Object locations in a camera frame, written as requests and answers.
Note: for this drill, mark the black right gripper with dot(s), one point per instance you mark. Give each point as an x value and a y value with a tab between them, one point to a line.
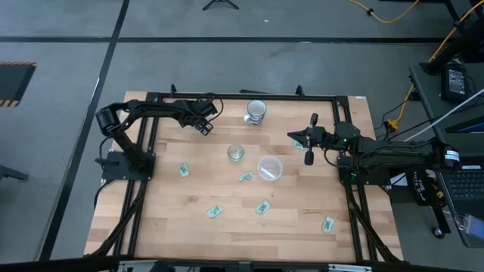
315	138

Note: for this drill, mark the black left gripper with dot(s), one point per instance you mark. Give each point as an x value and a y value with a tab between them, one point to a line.
191	113

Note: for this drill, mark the green stevia packet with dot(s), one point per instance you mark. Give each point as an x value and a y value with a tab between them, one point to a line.
184	169
215	211
245	176
297	145
262	206
327	224

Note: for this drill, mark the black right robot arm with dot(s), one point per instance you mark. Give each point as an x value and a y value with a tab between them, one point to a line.
397	149

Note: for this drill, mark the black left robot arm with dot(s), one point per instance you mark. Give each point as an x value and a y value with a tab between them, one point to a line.
151	107

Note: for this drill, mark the clear glass jar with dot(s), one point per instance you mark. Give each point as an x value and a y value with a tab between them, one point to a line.
235	153

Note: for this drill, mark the translucent round plastic container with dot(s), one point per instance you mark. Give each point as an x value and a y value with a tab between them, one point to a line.
270	168

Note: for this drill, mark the white label sticker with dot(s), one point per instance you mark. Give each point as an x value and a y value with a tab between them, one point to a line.
361	97

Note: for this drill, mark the black tripod base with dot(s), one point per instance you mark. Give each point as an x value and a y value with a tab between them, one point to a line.
221	3

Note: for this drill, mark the black printed tote bag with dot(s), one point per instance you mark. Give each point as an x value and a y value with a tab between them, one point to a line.
423	187

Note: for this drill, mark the dark grey side desk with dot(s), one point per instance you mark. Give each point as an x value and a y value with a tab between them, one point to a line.
427	90

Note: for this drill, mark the black crossbar with silver brackets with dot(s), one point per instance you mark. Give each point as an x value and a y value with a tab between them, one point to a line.
242	266

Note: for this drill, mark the black power adapter brick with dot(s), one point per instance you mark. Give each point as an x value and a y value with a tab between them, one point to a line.
455	81

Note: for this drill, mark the black desk leg with caster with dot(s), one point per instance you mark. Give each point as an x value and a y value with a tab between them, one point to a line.
438	231

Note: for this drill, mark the dark laptop computer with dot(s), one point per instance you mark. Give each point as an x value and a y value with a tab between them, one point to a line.
463	185

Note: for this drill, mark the clear badge holder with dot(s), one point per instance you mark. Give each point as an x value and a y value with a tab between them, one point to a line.
472	226

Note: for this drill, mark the black hazard-striped floor mat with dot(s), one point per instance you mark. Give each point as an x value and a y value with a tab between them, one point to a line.
15	81

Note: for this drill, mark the black chair leg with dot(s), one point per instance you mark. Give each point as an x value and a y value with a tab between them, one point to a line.
13	174

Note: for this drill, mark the black aluminium table frame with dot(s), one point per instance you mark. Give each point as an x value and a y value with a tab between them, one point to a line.
246	96

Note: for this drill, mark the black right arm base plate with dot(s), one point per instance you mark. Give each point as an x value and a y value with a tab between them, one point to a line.
374	177

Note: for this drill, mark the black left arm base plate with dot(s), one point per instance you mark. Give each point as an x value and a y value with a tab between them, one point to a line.
113	168

